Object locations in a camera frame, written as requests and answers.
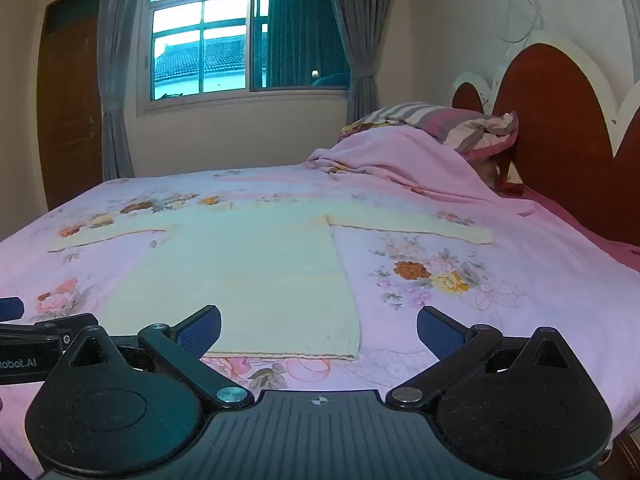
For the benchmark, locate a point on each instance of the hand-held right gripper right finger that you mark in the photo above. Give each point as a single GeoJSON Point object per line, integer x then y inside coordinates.
{"type": "Point", "coordinates": [440, 332]}

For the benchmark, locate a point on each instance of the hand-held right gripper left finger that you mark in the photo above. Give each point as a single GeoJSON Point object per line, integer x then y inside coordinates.
{"type": "Point", "coordinates": [202, 334]}

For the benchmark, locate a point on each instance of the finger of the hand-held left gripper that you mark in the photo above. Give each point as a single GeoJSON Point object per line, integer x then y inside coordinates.
{"type": "Point", "coordinates": [60, 323]}
{"type": "Point", "coordinates": [10, 308]}

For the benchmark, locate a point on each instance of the cream knitted sweater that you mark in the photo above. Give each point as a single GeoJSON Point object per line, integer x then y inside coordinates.
{"type": "Point", "coordinates": [250, 270]}

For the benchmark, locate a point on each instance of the pink floral bed sheet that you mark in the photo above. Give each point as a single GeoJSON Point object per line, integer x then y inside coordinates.
{"type": "Point", "coordinates": [450, 310]}

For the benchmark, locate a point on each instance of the magenta bed sheet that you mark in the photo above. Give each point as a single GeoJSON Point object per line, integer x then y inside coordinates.
{"type": "Point", "coordinates": [575, 220]}

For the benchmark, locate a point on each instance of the pink fleece blanket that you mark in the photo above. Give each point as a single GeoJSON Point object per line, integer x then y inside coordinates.
{"type": "Point", "coordinates": [400, 160]}

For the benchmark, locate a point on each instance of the brown wooden door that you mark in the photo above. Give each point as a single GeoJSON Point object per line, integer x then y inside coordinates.
{"type": "Point", "coordinates": [70, 110]}

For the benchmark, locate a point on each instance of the striped pink grey pillow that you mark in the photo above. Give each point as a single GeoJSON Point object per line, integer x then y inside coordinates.
{"type": "Point", "coordinates": [450, 125]}

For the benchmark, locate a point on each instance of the grey curtain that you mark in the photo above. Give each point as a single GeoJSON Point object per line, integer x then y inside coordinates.
{"type": "Point", "coordinates": [360, 35]}
{"type": "Point", "coordinates": [115, 110]}

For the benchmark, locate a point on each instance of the red and white headboard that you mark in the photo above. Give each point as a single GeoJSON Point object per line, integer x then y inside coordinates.
{"type": "Point", "coordinates": [560, 125]}

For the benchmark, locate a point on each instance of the white framed window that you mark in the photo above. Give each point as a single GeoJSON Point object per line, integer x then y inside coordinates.
{"type": "Point", "coordinates": [200, 25]}

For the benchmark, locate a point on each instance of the wooden bed frame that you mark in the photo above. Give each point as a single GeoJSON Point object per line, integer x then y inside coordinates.
{"type": "Point", "coordinates": [631, 455]}

